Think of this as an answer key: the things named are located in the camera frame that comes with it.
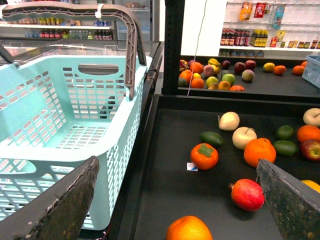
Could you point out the pile of fruit upper shelf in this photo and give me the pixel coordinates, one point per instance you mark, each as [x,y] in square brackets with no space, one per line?
[240,76]

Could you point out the white apple lower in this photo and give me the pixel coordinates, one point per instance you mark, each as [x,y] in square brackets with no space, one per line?
[242,136]

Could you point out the dark green avocado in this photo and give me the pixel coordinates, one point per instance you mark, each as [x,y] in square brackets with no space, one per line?
[212,138]

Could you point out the background store shelves left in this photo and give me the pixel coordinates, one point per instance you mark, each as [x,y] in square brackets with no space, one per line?
[64,28]

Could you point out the orange at bottom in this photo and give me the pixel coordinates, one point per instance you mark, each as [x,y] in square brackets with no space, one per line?
[188,228]

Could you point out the orange persimmon green leaf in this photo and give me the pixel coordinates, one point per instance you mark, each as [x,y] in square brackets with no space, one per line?
[204,156]

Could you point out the black lower shelf tray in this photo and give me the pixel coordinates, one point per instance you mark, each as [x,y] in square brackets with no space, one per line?
[159,188]

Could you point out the background store shelves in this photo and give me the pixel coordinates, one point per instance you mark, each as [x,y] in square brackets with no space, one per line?
[64,28]
[287,21]

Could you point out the glass freezer case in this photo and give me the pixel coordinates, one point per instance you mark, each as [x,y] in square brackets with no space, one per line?
[29,49]

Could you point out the white apple upper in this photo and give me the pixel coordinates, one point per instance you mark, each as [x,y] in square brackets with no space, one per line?
[229,121]

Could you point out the red yellow apple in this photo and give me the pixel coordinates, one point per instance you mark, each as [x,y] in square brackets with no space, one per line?
[310,150]

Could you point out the large orange mandarin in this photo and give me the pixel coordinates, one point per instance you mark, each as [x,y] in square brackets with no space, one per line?
[259,148]

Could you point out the white apple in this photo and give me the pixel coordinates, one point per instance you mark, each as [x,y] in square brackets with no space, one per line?
[229,121]
[242,136]

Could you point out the white price tag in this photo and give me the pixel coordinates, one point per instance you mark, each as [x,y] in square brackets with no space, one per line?
[190,166]

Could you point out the green lime round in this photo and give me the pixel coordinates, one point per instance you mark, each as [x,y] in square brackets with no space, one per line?
[285,132]

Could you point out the green lime oval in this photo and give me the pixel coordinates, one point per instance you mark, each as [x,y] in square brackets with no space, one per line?
[285,148]

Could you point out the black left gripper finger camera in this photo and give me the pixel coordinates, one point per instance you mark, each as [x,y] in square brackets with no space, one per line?
[59,212]

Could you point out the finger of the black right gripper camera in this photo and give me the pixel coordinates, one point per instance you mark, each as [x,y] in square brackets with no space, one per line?
[294,206]

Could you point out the blue plastic crate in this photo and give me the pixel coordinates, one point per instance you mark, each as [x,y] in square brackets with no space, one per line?
[311,71]

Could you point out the yellow lemon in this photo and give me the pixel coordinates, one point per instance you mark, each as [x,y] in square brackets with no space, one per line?
[312,185]

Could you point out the black upper shelf frame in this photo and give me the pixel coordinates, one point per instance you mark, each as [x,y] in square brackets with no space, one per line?
[174,15]

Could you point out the mint green shopping basket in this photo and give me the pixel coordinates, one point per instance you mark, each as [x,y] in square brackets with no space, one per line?
[55,113]

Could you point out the small orange tangerine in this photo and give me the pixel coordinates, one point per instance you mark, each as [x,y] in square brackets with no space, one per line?
[308,132]

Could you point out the white apple right edge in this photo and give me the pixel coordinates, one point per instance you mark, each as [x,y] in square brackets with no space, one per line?
[312,117]

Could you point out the background store shelves right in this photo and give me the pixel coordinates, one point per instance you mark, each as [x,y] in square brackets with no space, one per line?
[287,21]

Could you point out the red pomegranate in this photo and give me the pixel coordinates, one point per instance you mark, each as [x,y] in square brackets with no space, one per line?
[247,195]

